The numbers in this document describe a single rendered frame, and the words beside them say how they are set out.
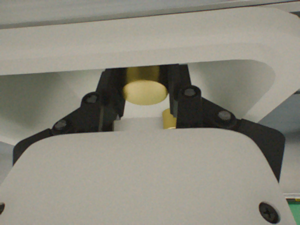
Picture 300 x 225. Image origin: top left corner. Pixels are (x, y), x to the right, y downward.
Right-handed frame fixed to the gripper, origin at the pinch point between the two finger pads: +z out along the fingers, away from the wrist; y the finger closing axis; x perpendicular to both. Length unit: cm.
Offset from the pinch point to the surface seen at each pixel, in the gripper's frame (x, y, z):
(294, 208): -15.0, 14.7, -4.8
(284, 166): -12.2, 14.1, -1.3
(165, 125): -10.7, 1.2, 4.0
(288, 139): -11.4, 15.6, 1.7
